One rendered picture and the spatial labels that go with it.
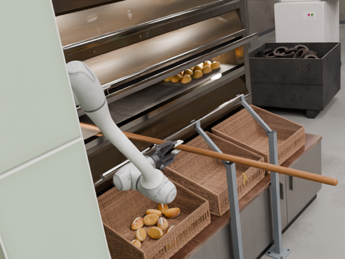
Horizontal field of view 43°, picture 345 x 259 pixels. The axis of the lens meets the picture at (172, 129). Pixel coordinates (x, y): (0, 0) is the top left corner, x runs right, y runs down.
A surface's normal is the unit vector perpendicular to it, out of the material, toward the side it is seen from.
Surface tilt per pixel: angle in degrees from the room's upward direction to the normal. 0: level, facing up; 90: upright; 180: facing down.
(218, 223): 0
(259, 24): 90
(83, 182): 90
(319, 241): 0
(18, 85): 90
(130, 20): 70
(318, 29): 90
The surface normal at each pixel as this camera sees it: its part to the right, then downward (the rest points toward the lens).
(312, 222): -0.14, -0.92
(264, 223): 0.75, 0.15
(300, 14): -0.64, 0.37
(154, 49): 0.66, -0.17
